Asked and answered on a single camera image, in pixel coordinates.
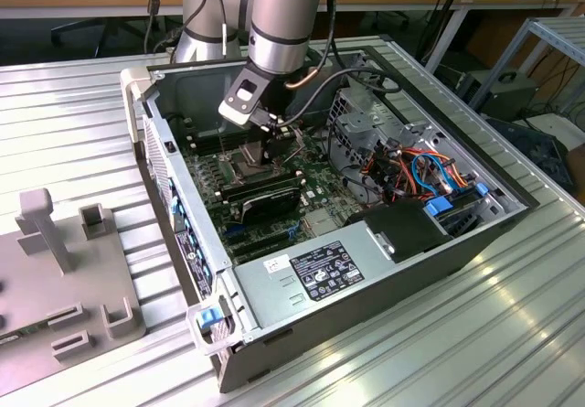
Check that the silver CPU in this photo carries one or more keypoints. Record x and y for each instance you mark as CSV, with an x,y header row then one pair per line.
x,y
253,160

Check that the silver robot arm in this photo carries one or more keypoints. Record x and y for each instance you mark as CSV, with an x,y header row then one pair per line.
x,y
283,13

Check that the CPU socket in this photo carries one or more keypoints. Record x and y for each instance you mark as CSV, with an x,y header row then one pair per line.
x,y
230,162

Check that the black RAM stick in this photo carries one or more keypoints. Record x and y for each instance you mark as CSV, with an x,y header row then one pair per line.
x,y
260,183

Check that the green motherboard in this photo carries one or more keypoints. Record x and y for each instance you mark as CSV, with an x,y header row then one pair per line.
x,y
320,183

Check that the thin metal locking lever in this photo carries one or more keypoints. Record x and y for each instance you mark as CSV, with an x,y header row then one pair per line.
x,y
221,144

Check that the black graphics card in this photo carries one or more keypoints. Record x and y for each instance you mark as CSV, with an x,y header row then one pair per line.
x,y
269,203

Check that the black RAM slot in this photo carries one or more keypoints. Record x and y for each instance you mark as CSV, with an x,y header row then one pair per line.
x,y
205,147
205,135

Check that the silver drive cage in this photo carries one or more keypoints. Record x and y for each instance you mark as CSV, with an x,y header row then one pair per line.
x,y
361,121

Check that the silver chipset heatsink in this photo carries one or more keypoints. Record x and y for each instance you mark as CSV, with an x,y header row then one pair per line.
x,y
322,221

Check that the small blue expansion slot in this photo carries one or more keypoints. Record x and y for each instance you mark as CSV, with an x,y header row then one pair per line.
x,y
235,229

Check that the black expansion slot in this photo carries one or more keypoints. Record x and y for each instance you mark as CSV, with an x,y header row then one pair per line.
x,y
256,238
262,249

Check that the black plastic shroud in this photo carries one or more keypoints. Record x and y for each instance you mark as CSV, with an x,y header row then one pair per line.
x,y
402,235

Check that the silver power supply unit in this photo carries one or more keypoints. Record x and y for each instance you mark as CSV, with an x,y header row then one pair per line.
x,y
274,297

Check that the blue disk carrier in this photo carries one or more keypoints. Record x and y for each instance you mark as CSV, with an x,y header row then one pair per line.
x,y
438,208

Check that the open PC case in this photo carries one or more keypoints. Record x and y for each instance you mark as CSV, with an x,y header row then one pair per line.
x,y
365,311

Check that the blue case latch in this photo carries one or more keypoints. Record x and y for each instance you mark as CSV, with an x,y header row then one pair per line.
x,y
208,319

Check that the small blue clip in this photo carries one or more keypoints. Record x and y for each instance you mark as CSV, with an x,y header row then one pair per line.
x,y
481,189

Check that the grey parts rack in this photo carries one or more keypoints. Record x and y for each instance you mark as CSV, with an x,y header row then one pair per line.
x,y
45,283

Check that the grey metal shelf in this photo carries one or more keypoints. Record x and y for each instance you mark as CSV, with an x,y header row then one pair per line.
x,y
555,29

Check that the green RAM stick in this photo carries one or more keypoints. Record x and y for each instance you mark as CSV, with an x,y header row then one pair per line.
x,y
10,339

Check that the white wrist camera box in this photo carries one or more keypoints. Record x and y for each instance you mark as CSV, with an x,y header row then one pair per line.
x,y
235,113

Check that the black camera bracket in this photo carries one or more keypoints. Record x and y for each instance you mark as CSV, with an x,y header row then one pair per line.
x,y
260,80

